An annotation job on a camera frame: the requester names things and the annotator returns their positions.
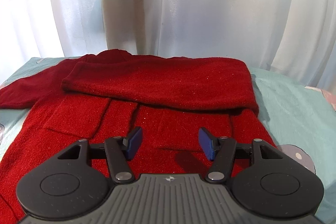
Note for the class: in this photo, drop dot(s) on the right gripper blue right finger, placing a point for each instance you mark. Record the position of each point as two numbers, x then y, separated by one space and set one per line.
221 152

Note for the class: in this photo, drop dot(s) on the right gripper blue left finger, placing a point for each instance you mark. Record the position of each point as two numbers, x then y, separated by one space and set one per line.
119 150

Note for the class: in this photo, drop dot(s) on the red knit cardigan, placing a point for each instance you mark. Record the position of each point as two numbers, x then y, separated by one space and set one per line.
99 96

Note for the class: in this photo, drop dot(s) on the light blue mushroom bedsheet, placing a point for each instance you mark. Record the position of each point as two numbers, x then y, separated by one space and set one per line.
291 114

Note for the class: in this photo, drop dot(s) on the white curtain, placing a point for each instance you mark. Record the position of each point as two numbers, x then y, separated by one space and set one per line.
293 37

